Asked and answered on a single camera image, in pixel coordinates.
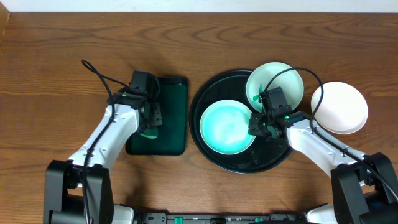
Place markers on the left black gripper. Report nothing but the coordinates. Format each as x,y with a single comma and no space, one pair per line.
155,115

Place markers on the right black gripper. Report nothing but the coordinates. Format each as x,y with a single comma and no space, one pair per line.
254,129

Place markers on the green sponge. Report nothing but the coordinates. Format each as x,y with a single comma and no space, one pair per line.
151,133

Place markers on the pale green plate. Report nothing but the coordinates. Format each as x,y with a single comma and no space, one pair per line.
291,83
224,127

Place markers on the white plate with green stain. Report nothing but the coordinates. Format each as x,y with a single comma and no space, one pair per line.
339,108

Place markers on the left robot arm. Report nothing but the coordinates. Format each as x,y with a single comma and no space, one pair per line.
79,190

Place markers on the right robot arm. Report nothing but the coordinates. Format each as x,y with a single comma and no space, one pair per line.
364,187

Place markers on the round black tray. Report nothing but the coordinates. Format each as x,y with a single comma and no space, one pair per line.
263,154

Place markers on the rectangular black water tray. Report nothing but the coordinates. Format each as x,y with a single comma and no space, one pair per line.
171,137

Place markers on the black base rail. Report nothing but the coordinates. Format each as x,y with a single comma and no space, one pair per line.
164,218

